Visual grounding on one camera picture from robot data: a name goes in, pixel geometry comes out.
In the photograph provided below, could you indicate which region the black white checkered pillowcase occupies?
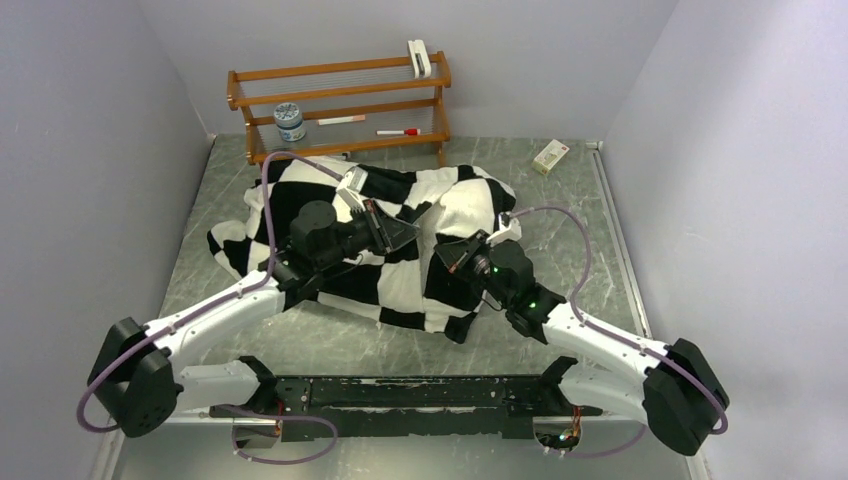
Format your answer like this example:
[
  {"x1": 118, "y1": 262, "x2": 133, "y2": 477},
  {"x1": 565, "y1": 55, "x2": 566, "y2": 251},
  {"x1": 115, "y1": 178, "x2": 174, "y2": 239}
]
[{"x1": 206, "y1": 156, "x2": 516, "y2": 344}]

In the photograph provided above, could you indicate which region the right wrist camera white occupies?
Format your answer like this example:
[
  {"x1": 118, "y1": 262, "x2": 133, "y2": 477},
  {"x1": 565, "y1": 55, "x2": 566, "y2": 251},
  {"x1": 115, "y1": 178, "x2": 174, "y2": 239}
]
[{"x1": 486, "y1": 212, "x2": 522, "y2": 247}]

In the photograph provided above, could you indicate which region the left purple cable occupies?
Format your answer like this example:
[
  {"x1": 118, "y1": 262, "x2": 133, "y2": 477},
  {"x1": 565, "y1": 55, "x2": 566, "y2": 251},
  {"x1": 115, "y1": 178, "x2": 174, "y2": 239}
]
[{"x1": 75, "y1": 150, "x2": 346, "y2": 435}]

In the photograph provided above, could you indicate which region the white marker red cap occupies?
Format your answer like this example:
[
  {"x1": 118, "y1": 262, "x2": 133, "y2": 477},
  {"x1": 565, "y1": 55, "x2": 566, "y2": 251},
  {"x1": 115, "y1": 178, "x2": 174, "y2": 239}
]
[{"x1": 375, "y1": 128, "x2": 422, "y2": 137}]

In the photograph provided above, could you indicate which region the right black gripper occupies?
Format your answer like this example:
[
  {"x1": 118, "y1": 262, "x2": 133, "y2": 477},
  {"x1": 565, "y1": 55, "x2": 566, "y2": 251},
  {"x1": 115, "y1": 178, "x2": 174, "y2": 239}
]
[{"x1": 435, "y1": 228, "x2": 513, "y2": 309}]

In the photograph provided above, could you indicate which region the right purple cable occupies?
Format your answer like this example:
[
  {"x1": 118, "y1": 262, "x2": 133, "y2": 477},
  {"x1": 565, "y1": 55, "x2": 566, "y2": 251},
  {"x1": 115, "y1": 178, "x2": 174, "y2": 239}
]
[{"x1": 499, "y1": 205, "x2": 730, "y2": 436}]

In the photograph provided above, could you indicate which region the wooden shelf rack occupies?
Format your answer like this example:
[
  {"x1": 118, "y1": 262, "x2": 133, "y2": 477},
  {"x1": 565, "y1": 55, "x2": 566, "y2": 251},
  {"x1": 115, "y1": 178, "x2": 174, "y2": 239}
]
[{"x1": 226, "y1": 51, "x2": 452, "y2": 165}]

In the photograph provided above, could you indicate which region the blue white round jar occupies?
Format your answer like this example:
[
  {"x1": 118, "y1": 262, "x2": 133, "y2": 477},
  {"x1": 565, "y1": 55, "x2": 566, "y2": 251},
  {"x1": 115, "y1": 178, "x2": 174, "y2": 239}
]
[{"x1": 273, "y1": 102, "x2": 306, "y2": 142}]

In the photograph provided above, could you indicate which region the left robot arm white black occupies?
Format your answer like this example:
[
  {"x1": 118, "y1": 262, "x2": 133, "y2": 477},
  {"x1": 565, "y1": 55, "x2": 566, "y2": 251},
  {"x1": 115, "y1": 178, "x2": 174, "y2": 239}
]
[{"x1": 77, "y1": 199, "x2": 420, "y2": 438}]

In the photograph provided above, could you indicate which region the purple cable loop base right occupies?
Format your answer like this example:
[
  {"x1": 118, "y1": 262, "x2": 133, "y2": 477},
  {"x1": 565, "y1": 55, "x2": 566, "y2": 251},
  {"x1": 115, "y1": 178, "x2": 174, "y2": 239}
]
[{"x1": 533, "y1": 424, "x2": 648, "y2": 460}]

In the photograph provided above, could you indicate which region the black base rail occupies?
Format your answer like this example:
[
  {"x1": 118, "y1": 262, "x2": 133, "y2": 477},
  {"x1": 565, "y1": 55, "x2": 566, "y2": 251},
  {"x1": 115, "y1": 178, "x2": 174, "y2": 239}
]
[{"x1": 242, "y1": 374, "x2": 601, "y2": 440}]

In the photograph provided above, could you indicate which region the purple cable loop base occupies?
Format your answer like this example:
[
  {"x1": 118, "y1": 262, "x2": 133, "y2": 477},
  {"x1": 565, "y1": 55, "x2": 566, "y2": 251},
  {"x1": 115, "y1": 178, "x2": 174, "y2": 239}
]
[
  {"x1": 230, "y1": 414, "x2": 340, "y2": 466},
  {"x1": 533, "y1": 424, "x2": 648, "y2": 460}
]

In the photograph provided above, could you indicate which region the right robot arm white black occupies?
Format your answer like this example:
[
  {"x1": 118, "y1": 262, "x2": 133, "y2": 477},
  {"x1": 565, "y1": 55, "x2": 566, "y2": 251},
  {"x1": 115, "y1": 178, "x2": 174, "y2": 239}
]
[{"x1": 434, "y1": 231, "x2": 729, "y2": 456}]

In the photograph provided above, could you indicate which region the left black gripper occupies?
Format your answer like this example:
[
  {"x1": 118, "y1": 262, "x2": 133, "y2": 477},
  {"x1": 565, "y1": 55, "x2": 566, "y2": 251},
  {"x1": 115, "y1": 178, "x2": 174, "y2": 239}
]
[{"x1": 315, "y1": 198, "x2": 423, "y2": 270}]

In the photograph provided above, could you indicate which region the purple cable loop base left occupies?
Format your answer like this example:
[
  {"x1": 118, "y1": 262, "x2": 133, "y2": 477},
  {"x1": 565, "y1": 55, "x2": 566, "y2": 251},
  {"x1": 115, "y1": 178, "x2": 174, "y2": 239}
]
[{"x1": 230, "y1": 414, "x2": 340, "y2": 466}]

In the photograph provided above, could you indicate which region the purple cable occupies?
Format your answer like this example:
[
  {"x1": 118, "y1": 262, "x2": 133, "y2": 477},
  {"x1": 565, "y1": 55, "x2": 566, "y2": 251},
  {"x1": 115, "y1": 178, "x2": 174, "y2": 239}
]
[
  {"x1": 75, "y1": 150, "x2": 346, "y2": 435},
  {"x1": 499, "y1": 205, "x2": 730, "y2": 436}
]

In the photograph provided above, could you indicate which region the small white green box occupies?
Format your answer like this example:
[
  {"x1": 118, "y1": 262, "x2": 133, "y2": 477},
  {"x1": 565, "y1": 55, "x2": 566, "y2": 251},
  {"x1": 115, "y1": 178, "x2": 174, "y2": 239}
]
[{"x1": 531, "y1": 139, "x2": 570, "y2": 176}]

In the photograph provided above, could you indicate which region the white marker pink cap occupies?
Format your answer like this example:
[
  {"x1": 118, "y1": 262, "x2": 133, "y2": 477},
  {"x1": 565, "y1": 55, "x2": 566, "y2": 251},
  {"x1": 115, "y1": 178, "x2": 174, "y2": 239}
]
[{"x1": 316, "y1": 114, "x2": 366, "y2": 126}]

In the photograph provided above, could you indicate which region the white clip on rack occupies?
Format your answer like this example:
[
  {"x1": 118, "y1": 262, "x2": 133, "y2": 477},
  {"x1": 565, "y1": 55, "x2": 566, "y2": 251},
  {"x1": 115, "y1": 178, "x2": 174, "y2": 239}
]
[{"x1": 407, "y1": 39, "x2": 432, "y2": 79}]

